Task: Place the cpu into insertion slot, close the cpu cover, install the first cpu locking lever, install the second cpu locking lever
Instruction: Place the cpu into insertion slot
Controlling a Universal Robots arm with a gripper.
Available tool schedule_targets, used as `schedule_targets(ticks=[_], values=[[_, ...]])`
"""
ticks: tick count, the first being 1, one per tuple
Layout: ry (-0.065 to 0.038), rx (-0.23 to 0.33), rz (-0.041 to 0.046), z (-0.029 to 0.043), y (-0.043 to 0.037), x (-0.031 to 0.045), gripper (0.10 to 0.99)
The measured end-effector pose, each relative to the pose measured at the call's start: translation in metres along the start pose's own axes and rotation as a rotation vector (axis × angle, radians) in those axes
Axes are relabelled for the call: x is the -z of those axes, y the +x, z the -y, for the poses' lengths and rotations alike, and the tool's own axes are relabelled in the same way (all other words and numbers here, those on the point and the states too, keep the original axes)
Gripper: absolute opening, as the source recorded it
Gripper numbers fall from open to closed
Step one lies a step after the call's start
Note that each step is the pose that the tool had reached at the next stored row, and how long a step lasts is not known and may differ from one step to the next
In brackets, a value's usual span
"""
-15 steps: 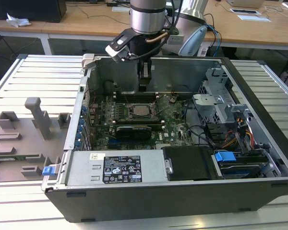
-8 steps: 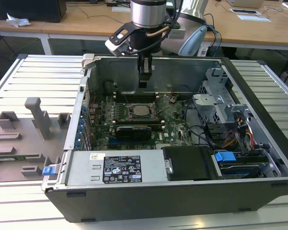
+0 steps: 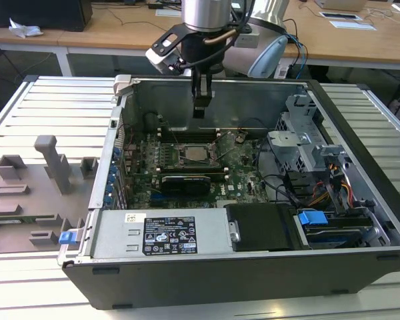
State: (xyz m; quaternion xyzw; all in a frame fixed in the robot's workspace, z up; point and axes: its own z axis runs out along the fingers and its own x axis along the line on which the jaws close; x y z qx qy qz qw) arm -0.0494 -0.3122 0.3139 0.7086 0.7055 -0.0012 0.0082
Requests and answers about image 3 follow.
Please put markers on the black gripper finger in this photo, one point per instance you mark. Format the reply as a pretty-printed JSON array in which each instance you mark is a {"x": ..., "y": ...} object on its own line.
[
  {"x": 200, "y": 108},
  {"x": 195, "y": 83}
]

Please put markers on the silver CPU plate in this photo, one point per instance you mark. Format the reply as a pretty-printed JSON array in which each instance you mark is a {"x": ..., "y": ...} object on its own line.
[{"x": 194, "y": 153}]

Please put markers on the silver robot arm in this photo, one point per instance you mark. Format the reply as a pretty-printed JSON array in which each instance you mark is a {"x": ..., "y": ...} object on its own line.
[{"x": 205, "y": 15}]

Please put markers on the black RAM slot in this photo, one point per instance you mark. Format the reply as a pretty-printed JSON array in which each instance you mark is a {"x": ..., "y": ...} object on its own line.
[
  {"x": 193, "y": 166},
  {"x": 193, "y": 136},
  {"x": 193, "y": 140},
  {"x": 193, "y": 133},
  {"x": 193, "y": 172},
  {"x": 193, "y": 129},
  {"x": 193, "y": 169}
]

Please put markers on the CPU socket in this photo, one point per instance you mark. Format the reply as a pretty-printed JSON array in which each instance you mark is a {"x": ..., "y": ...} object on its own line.
[{"x": 210, "y": 154}]

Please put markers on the blue slot retention clip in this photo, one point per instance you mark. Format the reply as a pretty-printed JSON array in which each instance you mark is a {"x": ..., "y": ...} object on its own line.
[
  {"x": 107, "y": 200},
  {"x": 113, "y": 172},
  {"x": 109, "y": 191},
  {"x": 111, "y": 181},
  {"x": 116, "y": 153}
]

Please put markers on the blue expansion slot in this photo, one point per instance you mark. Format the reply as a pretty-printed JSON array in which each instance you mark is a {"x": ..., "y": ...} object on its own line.
[{"x": 160, "y": 199}]

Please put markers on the white paper sheet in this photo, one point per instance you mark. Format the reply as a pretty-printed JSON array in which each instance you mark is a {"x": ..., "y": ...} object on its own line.
[{"x": 168, "y": 13}]

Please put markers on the black round chassis speaker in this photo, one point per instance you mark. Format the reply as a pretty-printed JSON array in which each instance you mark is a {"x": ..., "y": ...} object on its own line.
[{"x": 150, "y": 121}]

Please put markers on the black power adapter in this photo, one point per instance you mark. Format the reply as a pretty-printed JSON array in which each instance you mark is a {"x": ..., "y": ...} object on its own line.
[{"x": 155, "y": 6}]

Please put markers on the green motherboard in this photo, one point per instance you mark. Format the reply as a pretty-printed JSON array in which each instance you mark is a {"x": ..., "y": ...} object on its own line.
[{"x": 250, "y": 166}]

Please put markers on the black graphics card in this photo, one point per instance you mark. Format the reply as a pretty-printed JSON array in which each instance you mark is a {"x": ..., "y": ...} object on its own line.
[{"x": 186, "y": 185}]

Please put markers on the wooden desk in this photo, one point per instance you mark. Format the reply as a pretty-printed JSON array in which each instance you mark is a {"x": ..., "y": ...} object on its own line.
[{"x": 120, "y": 36}]

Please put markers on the grey metal drive cage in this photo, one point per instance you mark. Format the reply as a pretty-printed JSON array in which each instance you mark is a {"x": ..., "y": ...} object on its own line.
[{"x": 286, "y": 143}]

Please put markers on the black plastic shroud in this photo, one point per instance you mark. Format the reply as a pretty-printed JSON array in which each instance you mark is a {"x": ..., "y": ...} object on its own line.
[{"x": 263, "y": 226}]

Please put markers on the white sheet with dark strip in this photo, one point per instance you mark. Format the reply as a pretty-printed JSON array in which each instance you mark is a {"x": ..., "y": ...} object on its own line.
[{"x": 340, "y": 16}]

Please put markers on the beige flat box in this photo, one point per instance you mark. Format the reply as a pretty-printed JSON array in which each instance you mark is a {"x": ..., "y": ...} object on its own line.
[{"x": 340, "y": 4}]

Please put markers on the silver power supply unit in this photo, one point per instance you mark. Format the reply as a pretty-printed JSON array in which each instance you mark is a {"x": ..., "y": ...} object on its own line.
[{"x": 113, "y": 233}]

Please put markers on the pale blue sheet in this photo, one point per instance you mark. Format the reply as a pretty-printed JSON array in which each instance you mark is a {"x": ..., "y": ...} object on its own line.
[{"x": 353, "y": 25}]

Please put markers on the hard disk in blue carrier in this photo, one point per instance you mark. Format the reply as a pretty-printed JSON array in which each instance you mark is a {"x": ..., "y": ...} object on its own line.
[{"x": 311, "y": 217}]

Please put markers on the black box on desk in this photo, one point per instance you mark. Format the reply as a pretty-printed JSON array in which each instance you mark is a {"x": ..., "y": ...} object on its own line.
[{"x": 36, "y": 13}]

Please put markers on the open black PC case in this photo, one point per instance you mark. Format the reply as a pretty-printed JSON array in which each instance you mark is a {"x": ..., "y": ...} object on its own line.
[{"x": 220, "y": 283}]

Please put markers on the crumpled white paper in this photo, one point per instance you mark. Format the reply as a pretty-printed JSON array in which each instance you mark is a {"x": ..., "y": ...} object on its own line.
[{"x": 25, "y": 30}]

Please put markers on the blue case latch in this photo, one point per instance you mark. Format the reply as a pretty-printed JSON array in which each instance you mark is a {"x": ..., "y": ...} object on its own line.
[{"x": 66, "y": 238}]

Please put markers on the grey parts rack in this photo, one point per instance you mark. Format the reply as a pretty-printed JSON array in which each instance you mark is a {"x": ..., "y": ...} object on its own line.
[{"x": 36, "y": 213}]

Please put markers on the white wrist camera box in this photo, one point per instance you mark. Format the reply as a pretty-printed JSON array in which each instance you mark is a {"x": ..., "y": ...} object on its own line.
[{"x": 156, "y": 58}]

